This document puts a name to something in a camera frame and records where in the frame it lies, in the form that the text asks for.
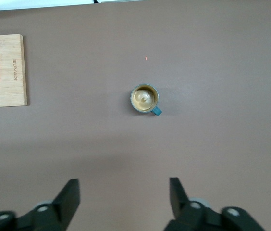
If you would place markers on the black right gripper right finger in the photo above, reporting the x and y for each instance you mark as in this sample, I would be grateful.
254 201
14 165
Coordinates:
181 204

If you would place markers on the bamboo cutting board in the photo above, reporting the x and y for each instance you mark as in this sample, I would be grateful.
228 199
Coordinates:
8 91

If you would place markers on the teal mug with tan inside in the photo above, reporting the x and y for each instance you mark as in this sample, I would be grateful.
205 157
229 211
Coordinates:
145 98

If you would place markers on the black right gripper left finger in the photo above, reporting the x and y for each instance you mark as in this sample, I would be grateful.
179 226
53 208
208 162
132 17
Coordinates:
65 202

